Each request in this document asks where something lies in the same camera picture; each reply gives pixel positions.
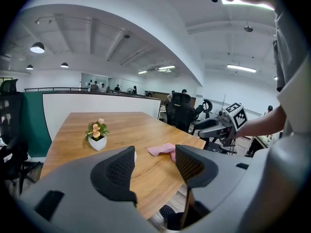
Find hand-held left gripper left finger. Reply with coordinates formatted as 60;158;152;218
90;145;138;205

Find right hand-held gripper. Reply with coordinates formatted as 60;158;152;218
193;102;248;147

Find black chair with curved headrest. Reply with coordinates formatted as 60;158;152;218
194;99;213;121

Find green partition panel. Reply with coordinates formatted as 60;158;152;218
21;92;53;159

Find pink cloth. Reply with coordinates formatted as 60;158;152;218
147;142;177;162

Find black metal railing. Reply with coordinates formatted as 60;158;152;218
24;87;89;92

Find wooden table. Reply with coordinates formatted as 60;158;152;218
42;92;162;142

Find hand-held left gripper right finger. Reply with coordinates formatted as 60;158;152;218
175;144;219;189

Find person's black shoe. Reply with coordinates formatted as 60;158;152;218
159;204;183;231

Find black mesh office chair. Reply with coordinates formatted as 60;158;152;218
0;79;43;196
165;92;196;133

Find black office chair grey armrests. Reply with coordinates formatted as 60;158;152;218
205;136;238;155

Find potted flowers in white pot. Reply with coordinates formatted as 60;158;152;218
85;117;110;152

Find person's grey t-shirt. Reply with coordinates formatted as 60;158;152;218
272;0;311;140

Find person's right forearm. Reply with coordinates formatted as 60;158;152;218
234;105;286;138

